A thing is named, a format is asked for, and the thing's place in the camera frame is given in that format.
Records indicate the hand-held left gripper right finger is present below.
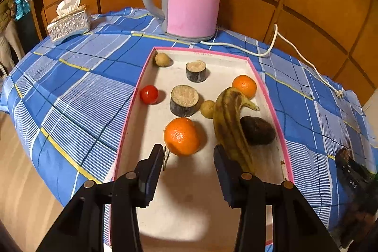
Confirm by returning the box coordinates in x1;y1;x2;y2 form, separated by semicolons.
213;144;341;252

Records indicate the orange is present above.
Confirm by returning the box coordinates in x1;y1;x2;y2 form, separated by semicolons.
232;75;257;99
164;118;201;156

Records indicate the pink-rimmed white tray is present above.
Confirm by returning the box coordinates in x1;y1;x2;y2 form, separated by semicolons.
109;46;295;252

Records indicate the small brown stem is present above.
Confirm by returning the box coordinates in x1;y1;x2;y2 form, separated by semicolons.
162;146;171;171

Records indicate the red tomato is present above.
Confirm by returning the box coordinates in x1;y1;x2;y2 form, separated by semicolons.
140;85;159;104

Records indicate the spotted yellow banana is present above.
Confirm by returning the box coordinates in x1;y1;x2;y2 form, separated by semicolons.
213;87;261;176

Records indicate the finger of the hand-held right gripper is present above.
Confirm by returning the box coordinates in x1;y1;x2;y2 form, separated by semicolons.
335;158;373;196

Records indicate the lit window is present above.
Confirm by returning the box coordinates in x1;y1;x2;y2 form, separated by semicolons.
13;0;31;21

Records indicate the silver ornate tissue box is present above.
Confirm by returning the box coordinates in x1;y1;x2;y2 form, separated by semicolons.
47;4;91;43

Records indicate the white tissue paper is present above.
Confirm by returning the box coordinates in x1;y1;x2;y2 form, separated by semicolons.
56;0;82;16

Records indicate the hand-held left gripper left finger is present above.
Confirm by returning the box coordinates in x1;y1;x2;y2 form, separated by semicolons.
35;144;164;252

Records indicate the blue plaid tablecloth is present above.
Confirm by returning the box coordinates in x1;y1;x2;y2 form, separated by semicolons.
0;6;373;252

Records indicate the small tan longan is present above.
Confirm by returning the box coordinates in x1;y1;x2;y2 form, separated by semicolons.
200;100;216;119
155;53;171;67

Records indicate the large wooden log slice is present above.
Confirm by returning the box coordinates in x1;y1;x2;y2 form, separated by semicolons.
186;60;208;83

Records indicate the white kettle power cord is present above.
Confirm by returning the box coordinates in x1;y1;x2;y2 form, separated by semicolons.
200;23;344;99

